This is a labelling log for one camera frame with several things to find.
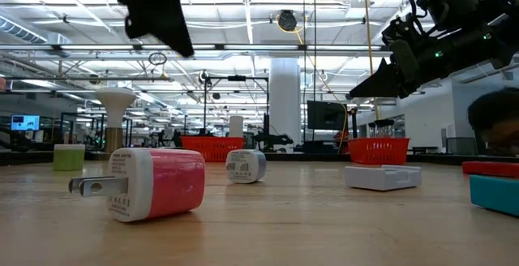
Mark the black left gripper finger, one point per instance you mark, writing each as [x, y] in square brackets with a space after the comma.
[185, 35]
[176, 41]

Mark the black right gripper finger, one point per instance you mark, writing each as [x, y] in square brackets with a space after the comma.
[381, 77]
[381, 93]

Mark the white digital clock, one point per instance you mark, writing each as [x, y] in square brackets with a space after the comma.
[381, 178]

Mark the red digital clock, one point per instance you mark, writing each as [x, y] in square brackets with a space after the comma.
[490, 169]

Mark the blue wall charger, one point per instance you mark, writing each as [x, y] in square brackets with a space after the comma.
[243, 166]

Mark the green wall charger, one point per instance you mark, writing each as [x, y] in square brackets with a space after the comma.
[69, 158]

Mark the small black robot arm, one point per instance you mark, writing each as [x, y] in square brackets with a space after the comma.
[271, 140]

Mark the black monitor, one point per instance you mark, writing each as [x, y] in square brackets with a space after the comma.
[326, 116]

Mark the red plastic mesh basket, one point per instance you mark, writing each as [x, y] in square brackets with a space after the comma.
[211, 148]
[379, 152]

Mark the long ceiling light bar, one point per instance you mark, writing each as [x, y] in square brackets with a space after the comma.
[259, 48]

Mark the person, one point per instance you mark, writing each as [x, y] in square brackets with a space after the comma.
[494, 112]

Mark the white mushroom table lamp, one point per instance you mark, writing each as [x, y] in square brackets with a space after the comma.
[115, 104]

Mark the teal digital clock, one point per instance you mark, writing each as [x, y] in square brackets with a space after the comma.
[494, 195]

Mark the computer monitor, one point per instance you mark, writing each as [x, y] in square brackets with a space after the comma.
[25, 122]

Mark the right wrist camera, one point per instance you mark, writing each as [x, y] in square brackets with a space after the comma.
[401, 28]

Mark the black frame rig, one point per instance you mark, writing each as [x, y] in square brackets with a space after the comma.
[255, 78]

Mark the black aluminium table frame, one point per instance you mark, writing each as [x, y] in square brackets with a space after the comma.
[438, 158]

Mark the pink wall charger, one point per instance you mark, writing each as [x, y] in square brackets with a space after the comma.
[174, 185]

